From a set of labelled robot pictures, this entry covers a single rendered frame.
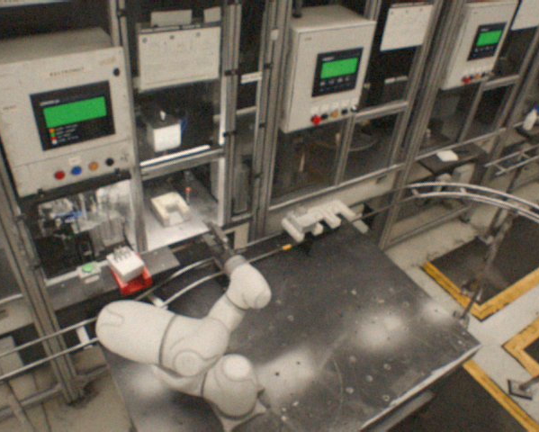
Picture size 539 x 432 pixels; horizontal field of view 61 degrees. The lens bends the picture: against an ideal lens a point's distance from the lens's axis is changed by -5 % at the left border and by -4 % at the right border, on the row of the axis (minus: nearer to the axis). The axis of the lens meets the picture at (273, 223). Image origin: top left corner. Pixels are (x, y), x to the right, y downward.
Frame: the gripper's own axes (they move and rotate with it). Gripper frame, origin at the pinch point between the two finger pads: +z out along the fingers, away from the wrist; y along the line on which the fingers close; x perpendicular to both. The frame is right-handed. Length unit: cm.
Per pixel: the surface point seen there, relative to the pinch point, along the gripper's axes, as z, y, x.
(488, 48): 18, 48, -181
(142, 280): 5.7, -20.5, 27.6
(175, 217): 36.4, -20.6, -0.9
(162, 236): 27.4, -21.1, 9.5
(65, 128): 18, 48, 43
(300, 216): 8, -19, -54
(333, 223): 1, -24, -70
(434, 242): 18, -112, -207
